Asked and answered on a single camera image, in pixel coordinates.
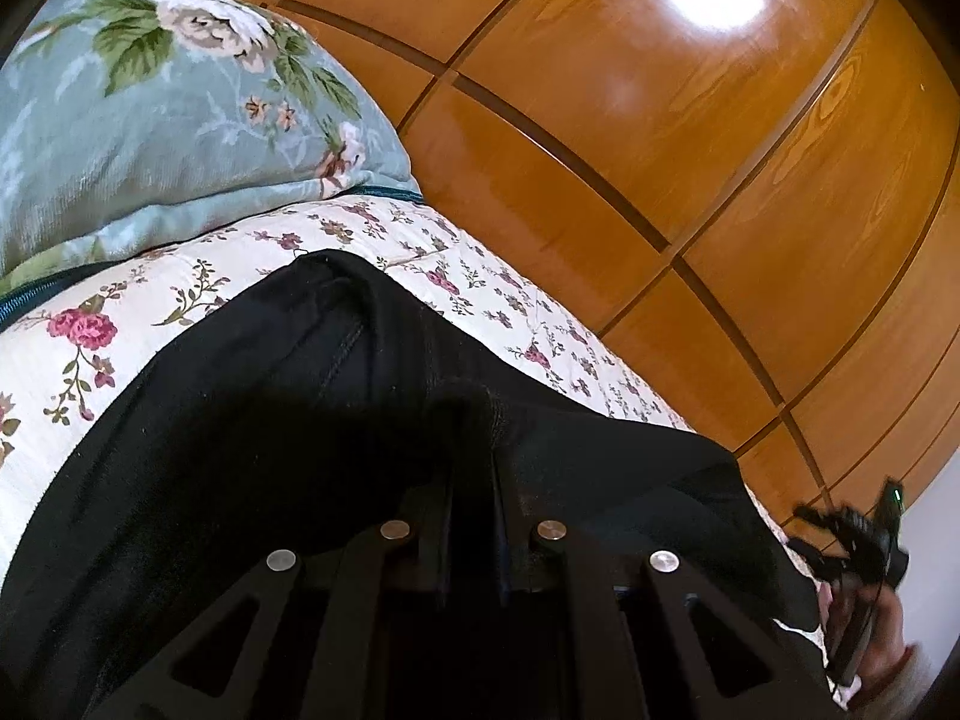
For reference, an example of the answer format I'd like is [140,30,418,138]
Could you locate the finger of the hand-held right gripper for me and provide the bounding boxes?
[793,504,856,545]
[786,538,848,582]

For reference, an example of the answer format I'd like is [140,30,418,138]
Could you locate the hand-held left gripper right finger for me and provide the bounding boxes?
[491,457,833,720]

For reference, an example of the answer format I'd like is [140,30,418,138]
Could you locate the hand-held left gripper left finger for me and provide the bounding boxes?
[82,461,460,720]

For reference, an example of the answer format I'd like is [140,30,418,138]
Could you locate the black pants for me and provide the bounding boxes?
[0,247,826,720]

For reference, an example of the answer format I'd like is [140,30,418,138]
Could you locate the person's right hand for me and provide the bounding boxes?
[859,589,927,691]

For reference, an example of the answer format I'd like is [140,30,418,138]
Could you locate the white floral bedspread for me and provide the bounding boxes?
[0,195,856,713]

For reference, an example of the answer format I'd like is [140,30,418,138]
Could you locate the wooden wardrobe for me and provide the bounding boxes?
[232,0,960,646]

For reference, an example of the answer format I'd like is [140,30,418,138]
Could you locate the blue floral pillow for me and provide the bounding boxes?
[0,0,425,293]

